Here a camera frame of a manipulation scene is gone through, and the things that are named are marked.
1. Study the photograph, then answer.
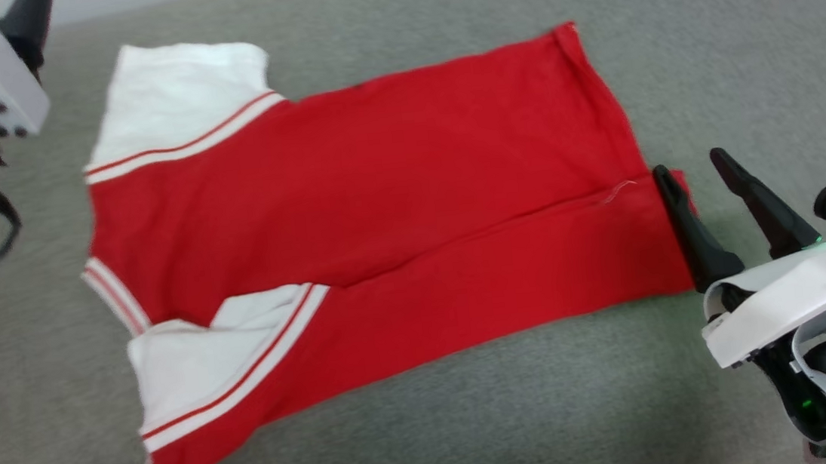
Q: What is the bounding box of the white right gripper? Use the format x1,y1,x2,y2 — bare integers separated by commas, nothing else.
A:
650,137,826,374

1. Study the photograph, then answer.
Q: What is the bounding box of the red and white shirt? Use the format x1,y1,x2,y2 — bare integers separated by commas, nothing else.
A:
60,0,721,464

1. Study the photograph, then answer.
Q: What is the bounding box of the grey fabric sofa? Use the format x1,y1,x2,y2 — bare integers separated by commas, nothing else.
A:
0,0,826,464

